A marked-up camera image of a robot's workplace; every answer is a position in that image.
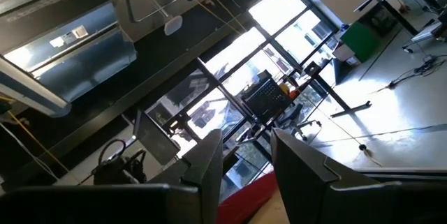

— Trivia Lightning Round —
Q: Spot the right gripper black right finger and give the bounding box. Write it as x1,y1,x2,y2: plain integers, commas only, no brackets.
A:
271,128,447,224

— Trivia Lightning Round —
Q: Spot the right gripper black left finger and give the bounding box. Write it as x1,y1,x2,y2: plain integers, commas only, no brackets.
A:
0,128,224,224

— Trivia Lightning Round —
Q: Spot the pink round plate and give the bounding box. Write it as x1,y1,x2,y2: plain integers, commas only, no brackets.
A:
216,171,280,224

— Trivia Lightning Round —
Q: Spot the black computer monitor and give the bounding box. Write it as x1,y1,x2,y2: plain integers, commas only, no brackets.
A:
133,110,182,166

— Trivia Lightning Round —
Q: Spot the black office chair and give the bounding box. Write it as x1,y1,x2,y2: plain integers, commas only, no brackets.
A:
278,103,323,142

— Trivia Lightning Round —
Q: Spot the black standing desk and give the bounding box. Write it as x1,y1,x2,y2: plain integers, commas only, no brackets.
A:
302,59,373,119

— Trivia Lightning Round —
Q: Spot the white cardboard box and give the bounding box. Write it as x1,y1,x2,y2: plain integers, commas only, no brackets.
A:
332,42,361,66

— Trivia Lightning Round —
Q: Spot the green box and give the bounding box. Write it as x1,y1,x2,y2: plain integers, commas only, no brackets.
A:
340,21,381,63

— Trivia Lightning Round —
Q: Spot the white pendant lamp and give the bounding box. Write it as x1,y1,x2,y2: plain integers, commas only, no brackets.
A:
163,15,184,37

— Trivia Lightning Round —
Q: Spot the large black-framed window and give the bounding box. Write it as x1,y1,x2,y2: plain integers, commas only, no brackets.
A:
145,0,340,201

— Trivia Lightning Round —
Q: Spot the black floor cable bundle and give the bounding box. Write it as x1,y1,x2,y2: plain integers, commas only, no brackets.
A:
369,55,447,95

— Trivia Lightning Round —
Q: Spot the silver ventilation duct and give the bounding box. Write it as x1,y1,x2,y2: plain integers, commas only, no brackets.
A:
0,2,138,119

